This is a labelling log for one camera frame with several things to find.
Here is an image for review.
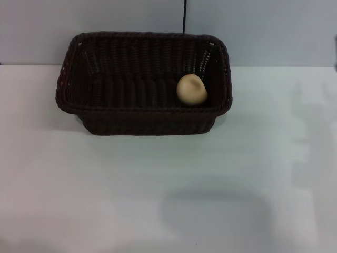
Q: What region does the dark brown woven basket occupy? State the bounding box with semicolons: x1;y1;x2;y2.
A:
55;31;234;137

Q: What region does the cream toy peach red tip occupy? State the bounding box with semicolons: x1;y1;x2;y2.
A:
176;74;209;106

